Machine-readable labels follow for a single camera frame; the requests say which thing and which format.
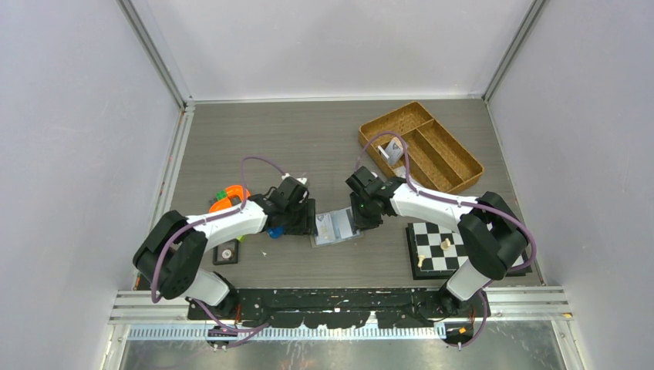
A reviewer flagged small black square box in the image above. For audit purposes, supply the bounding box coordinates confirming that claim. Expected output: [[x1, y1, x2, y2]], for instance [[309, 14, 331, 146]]
[[212, 239, 240, 266]]

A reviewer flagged woven wicker divided tray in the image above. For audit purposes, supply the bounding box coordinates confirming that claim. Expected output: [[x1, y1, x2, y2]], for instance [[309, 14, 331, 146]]
[[358, 102, 484, 194]]

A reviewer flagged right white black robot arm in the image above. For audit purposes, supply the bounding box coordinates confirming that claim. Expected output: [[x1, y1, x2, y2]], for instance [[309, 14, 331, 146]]
[[346, 166, 535, 317]]

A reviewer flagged black white chessboard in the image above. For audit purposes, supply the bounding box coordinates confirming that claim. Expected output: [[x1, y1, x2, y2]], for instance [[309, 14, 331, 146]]
[[405, 222, 532, 281]]

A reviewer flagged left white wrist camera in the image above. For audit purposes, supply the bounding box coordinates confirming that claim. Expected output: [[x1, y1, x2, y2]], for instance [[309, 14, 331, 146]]
[[281, 173, 309, 187]]

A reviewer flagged white printed credit card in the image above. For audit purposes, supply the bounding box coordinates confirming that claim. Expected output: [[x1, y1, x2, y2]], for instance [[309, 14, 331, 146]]
[[315, 213, 337, 246]]

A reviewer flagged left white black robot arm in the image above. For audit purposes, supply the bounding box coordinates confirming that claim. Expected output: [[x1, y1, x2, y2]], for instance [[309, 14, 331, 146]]
[[133, 175, 317, 319]]

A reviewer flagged blue yellow toy car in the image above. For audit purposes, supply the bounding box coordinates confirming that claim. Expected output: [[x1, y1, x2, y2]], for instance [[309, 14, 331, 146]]
[[267, 227, 284, 239]]

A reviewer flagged orange tape dispenser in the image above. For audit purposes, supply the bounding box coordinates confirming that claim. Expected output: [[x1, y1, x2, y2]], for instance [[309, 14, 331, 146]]
[[209, 185, 251, 213]]

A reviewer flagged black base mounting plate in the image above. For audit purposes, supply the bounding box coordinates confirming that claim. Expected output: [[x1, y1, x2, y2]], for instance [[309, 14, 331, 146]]
[[187, 288, 490, 329]]

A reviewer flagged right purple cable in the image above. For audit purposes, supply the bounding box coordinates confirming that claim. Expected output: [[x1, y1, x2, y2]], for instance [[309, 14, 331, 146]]
[[355, 130, 538, 351]]

